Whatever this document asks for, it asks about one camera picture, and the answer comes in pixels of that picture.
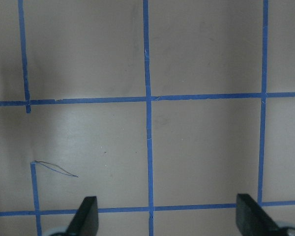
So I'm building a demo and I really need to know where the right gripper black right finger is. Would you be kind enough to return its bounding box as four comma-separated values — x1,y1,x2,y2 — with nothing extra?
236,194,280,236

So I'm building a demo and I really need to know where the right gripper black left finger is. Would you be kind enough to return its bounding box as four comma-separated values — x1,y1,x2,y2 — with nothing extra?
66,196,99,236

